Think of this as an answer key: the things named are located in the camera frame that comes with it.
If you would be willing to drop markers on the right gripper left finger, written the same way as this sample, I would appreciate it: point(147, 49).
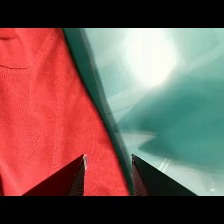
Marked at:
point(68, 181)

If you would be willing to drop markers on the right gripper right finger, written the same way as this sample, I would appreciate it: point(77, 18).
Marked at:
point(153, 181)

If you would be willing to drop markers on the red T-shirt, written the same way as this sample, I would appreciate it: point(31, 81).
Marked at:
point(43, 116)

